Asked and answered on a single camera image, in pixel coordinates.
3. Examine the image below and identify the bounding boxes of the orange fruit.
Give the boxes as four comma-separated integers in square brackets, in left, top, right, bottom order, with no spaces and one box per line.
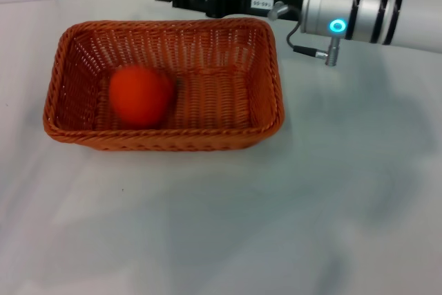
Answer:
[108,66,175,129]

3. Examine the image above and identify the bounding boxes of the orange woven wicker basket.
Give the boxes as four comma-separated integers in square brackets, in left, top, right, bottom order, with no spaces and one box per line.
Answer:
[43,17,286,153]

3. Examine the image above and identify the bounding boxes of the black cable with metal plugs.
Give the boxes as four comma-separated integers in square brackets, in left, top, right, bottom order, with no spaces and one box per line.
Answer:
[267,1,342,68]

